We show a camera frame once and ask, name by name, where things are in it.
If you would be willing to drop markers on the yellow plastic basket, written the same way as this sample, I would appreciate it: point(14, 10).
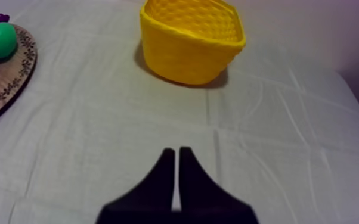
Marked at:
point(192, 40)

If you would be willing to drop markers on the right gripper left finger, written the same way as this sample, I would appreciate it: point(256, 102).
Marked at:
point(154, 194)

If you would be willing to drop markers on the round wooden board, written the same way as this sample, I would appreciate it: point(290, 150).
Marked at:
point(9, 83)

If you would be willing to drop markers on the green toy pear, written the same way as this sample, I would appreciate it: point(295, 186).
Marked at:
point(1, 40)

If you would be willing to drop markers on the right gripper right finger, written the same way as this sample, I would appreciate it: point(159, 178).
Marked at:
point(201, 194)

